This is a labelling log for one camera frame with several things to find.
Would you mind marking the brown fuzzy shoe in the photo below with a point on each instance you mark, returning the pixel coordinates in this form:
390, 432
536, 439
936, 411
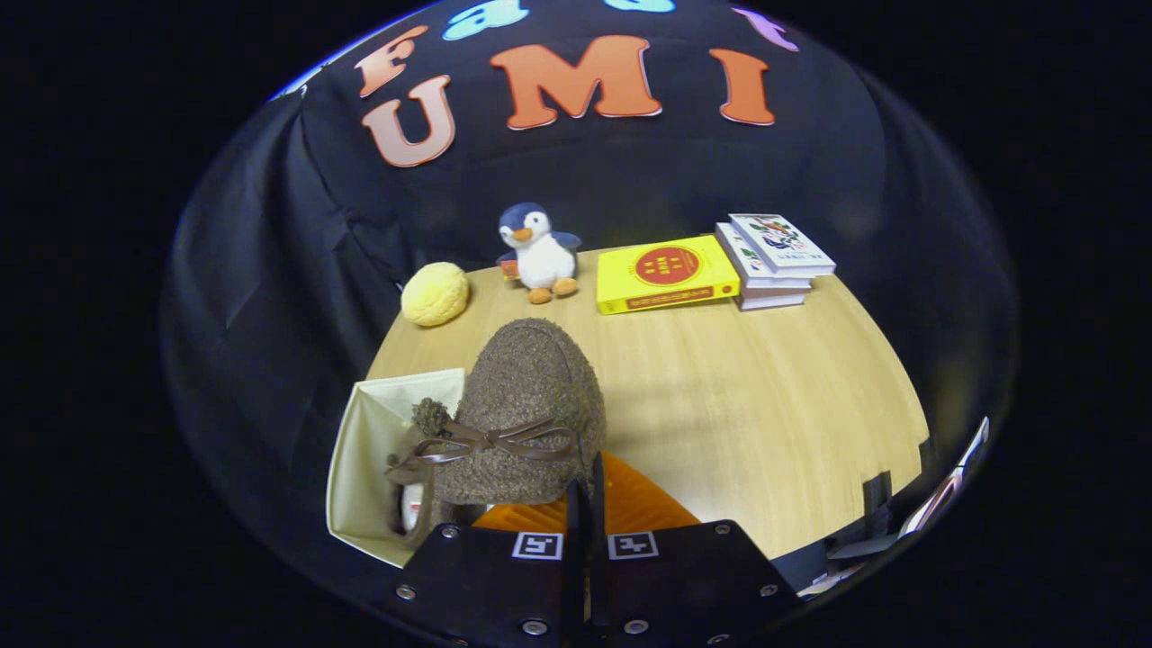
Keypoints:
531, 378
412, 508

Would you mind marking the beige fabric storage box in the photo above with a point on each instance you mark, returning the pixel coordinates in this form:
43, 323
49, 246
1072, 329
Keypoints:
369, 468

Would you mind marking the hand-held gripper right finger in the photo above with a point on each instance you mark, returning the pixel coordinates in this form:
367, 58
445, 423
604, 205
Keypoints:
684, 585

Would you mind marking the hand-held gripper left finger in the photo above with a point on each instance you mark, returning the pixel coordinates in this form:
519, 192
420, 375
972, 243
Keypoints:
486, 585

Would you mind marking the black backdrop cloth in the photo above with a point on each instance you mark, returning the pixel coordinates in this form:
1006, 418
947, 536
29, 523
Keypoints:
270, 297

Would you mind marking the yellow round bread plush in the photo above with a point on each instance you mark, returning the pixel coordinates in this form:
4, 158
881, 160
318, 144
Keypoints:
435, 294

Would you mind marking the white illustrated book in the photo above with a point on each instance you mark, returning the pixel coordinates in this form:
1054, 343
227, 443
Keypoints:
781, 241

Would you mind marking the penguin plush toy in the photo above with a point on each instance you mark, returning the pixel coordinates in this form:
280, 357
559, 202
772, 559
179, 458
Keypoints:
544, 256

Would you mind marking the yellow book with red circle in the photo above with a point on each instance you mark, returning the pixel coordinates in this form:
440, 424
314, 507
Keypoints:
666, 274

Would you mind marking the black table edge bracket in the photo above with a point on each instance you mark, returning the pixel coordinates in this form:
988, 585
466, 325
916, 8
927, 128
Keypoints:
877, 504

